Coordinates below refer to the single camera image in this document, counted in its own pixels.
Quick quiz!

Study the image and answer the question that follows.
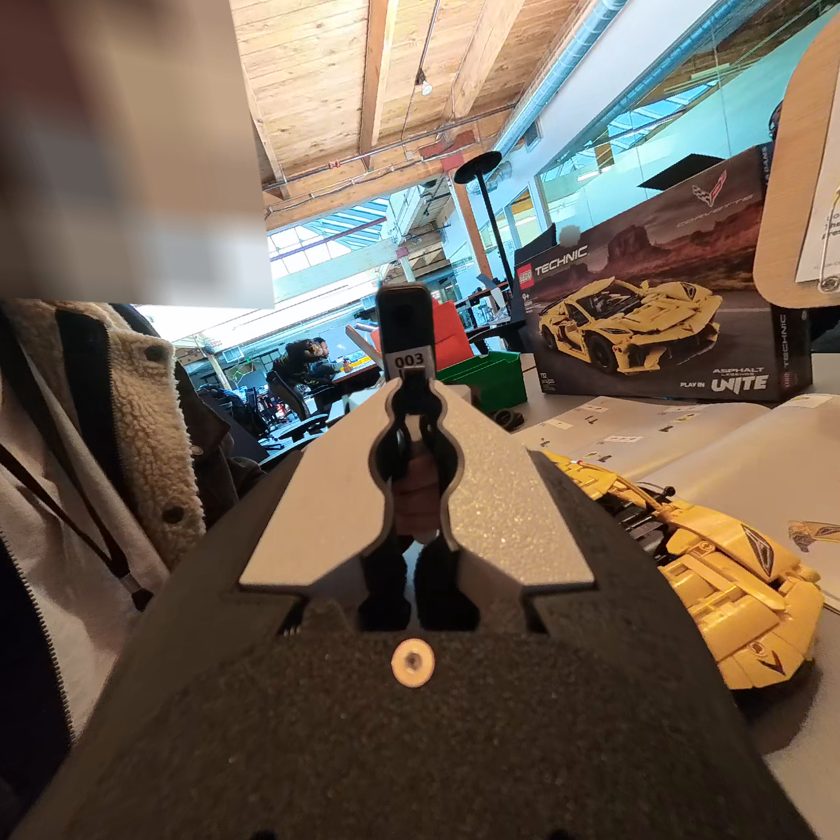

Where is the green storage bin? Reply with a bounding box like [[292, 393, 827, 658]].
[[436, 349, 529, 415]]

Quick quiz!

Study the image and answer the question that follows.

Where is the black office chair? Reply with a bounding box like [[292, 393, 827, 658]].
[[197, 384, 330, 468], [459, 314, 526, 356]]

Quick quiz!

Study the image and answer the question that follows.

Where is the yellow toy brick car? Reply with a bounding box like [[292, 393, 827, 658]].
[[541, 449, 826, 691]]

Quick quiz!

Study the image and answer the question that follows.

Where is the toy car box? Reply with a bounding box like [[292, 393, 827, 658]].
[[513, 146, 815, 403]]

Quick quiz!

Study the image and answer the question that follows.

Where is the black brick beam piece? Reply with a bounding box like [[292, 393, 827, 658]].
[[399, 375, 433, 421]]

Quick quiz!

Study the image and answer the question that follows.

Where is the metal ceiling duct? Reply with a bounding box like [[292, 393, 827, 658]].
[[492, 0, 632, 156]]

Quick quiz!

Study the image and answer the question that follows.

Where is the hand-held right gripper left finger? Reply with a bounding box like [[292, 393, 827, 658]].
[[238, 379, 411, 632]]

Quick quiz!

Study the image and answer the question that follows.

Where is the person's left hand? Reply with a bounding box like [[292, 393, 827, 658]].
[[392, 451, 445, 543]]

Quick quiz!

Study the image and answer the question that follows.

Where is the red storage bin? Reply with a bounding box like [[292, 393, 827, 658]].
[[371, 298, 475, 372]]

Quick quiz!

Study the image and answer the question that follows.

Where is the wooden sign board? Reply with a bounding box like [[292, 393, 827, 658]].
[[752, 12, 840, 310]]

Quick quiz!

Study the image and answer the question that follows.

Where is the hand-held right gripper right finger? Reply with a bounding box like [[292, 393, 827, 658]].
[[417, 381, 596, 632]]

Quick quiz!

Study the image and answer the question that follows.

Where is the black floor lamp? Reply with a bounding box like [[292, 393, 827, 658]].
[[453, 150, 517, 291]]

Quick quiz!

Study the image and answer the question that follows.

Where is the grey desk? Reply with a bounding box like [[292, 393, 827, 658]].
[[518, 353, 840, 840]]

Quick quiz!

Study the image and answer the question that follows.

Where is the instruction booklet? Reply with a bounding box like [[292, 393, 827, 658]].
[[512, 392, 840, 592]]

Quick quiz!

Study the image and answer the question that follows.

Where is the white paper notice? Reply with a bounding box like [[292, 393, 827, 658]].
[[794, 131, 840, 285]]

